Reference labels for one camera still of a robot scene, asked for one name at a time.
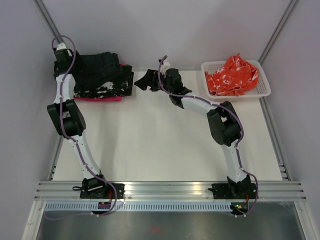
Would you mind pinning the aluminium frame post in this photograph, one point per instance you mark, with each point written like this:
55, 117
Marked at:
57, 37
278, 29

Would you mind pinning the folded black white trousers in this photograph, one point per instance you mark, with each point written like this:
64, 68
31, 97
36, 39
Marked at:
121, 86

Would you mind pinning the black mounting plate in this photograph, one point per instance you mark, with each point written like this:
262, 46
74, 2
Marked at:
226, 191
102, 191

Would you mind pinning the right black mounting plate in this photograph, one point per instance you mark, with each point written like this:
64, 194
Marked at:
226, 191

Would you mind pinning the slotted grey cable duct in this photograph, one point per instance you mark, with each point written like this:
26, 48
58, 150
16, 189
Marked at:
139, 206

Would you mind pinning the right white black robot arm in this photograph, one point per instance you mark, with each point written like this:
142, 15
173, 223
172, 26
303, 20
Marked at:
223, 125

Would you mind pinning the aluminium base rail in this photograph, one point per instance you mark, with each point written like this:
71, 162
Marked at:
172, 191

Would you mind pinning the orange white garment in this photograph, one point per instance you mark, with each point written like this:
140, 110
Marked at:
234, 78

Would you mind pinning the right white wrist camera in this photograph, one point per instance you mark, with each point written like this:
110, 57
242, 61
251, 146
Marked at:
164, 66

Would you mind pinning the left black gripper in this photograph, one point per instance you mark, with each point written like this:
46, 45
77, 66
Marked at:
71, 58

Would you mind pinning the right aluminium frame post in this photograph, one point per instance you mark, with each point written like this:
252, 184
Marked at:
278, 29

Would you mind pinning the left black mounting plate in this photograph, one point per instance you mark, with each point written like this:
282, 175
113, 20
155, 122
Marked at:
102, 191

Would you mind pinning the white plastic basket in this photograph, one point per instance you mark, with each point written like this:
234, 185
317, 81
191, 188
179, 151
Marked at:
262, 88

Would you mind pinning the left aluminium frame post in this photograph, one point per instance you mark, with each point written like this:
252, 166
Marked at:
57, 37

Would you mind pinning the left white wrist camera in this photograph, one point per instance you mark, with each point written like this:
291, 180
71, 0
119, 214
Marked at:
61, 46

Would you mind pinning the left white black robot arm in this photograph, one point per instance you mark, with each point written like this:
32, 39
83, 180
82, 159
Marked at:
70, 124

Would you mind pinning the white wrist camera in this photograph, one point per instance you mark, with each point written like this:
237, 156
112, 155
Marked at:
61, 46
164, 66

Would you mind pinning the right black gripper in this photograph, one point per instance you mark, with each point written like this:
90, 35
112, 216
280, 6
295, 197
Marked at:
149, 79

